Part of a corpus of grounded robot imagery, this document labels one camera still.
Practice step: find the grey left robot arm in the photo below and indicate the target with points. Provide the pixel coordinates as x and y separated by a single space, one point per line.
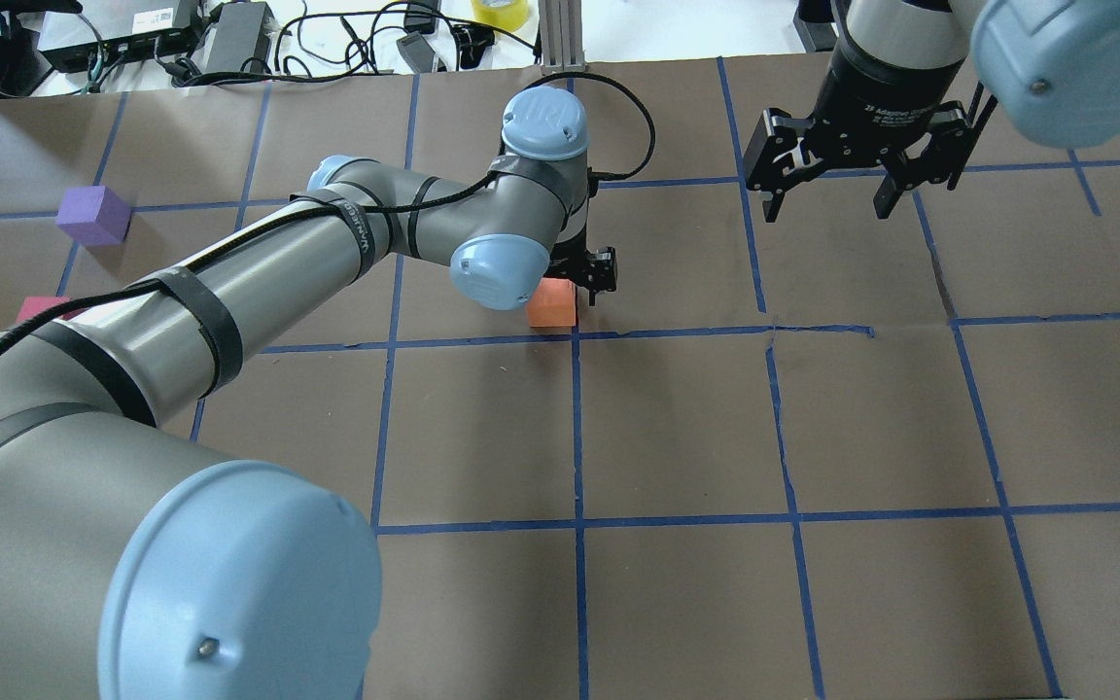
138 565

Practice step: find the orange foam block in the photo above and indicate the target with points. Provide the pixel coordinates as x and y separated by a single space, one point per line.
553 305

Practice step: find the aluminium frame post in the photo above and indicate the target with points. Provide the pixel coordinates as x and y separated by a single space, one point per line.
560 32

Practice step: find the black power adapter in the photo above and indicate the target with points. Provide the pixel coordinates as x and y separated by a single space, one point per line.
241 38

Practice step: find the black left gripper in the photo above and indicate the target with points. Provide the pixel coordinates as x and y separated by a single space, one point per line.
591 266

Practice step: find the purple foam block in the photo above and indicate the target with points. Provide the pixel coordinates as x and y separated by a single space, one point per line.
93 216

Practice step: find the black electronics box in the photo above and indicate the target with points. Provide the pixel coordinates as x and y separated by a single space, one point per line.
130 30

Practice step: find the red foam block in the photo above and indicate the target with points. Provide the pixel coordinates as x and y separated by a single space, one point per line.
35 305

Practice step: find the yellow tape roll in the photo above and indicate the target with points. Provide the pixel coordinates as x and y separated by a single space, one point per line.
509 15

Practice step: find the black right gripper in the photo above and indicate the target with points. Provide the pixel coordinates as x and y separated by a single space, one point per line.
873 100

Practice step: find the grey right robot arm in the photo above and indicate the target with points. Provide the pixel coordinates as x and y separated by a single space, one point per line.
911 85

